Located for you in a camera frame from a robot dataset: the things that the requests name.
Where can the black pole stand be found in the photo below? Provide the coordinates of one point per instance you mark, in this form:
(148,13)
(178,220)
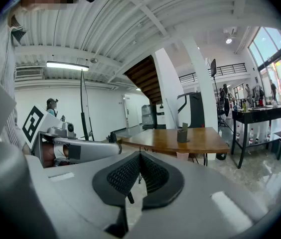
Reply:
(83,108)

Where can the green bottle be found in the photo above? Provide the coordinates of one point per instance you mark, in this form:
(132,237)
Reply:
(244,106)

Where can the black balcony railing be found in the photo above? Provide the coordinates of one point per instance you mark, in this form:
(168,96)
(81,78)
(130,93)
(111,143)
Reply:
(230,68)

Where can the round ceiling lamp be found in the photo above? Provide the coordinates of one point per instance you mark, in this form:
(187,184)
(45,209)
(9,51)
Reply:
(228,41)

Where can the white door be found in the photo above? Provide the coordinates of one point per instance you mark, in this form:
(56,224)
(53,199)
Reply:
(132,111)

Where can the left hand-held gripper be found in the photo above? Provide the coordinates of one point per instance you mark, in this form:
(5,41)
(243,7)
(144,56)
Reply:
(45,123)

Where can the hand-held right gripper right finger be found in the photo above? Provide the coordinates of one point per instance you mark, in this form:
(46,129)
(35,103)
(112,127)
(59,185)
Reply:
(200,203)

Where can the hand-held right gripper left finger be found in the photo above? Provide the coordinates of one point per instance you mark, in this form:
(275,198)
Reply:
(75,195)

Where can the wooden staircase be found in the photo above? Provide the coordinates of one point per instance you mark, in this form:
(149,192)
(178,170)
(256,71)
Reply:
(145,78)

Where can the long ceiling light tube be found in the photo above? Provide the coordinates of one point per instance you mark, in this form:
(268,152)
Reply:
(67,65)

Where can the small black box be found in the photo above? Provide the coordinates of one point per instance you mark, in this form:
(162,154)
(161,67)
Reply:
(182,134)

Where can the wall air vent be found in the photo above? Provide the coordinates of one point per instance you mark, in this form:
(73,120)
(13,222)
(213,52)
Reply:
(28,73)

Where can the clothes rack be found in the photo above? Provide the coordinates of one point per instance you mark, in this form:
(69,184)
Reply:
(258,92)

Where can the person's striped shirt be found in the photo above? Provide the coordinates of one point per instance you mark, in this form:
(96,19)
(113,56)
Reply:
(7,66)

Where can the pink waste bin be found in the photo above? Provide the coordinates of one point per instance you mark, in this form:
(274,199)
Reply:
(182,155)

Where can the black monitor on tripod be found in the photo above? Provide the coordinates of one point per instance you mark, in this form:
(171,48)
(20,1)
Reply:
(213,67)

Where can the black side table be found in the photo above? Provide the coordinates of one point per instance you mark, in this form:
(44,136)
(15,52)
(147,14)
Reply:
(260,114)

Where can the black mesh waste bin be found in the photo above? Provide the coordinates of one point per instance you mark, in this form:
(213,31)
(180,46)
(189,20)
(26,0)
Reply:
(221,156)

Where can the person's left hand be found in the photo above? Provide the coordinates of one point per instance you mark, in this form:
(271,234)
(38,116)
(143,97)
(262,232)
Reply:
(48,155)

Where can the clear water bottle red label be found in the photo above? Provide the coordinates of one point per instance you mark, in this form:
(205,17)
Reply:
(238,133)
(269,133)
(251,136)

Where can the wrapped grey appliance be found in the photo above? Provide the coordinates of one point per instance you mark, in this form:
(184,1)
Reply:
(148,116)

